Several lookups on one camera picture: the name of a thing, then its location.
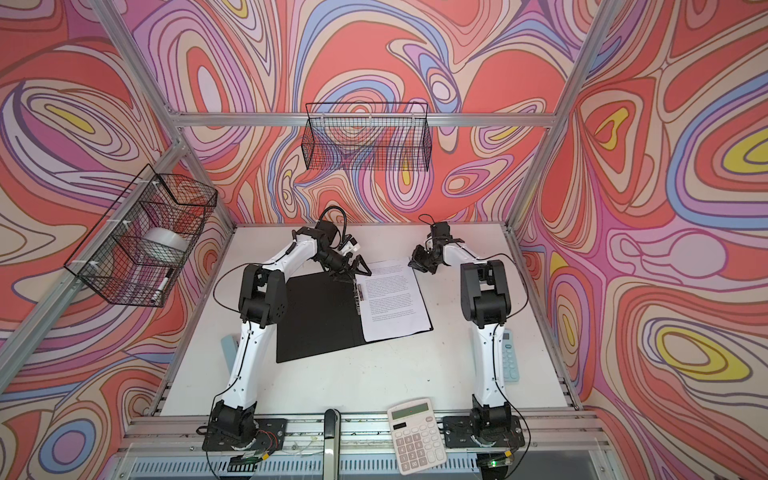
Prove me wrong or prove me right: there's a black wire basket left wall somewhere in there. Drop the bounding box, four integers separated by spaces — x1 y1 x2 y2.
64 165 218 308

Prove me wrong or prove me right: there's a teal calculator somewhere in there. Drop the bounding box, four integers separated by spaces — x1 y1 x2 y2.
502 330 520 383

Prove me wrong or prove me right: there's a metal folder lever clip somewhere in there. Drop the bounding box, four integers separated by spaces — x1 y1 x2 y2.
354 283 364 316

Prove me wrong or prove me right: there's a white desktop calculator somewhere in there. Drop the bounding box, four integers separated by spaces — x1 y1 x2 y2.
387 398 447 476

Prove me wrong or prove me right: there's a black wire basket back wall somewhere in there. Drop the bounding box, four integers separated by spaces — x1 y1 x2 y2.
301 101 432 173

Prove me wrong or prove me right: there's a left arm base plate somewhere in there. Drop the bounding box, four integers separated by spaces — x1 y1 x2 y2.
196 417 288 453

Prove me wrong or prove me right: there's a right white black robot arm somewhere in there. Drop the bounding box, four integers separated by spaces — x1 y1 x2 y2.
409 219 513 446

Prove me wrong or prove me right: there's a blue clip folder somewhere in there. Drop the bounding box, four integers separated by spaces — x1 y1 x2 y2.
275 263 434 364

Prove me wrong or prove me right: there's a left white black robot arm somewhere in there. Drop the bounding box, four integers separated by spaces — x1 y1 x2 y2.
204 220 371 451

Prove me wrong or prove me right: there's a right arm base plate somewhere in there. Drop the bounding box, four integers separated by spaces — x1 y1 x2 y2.
442 415 527 451

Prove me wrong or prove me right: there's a black white marker pen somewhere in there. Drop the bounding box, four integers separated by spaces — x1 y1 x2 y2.
151 275 170 305

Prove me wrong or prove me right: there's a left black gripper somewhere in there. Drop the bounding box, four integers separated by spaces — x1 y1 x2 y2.
313 249 372 282

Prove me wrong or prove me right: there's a black wire basket wall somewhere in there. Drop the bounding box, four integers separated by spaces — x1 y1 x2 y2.
64 165 218 308
301 101 432 173

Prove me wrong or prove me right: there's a black centre post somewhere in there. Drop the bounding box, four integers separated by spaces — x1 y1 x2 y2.
322 409 341 480

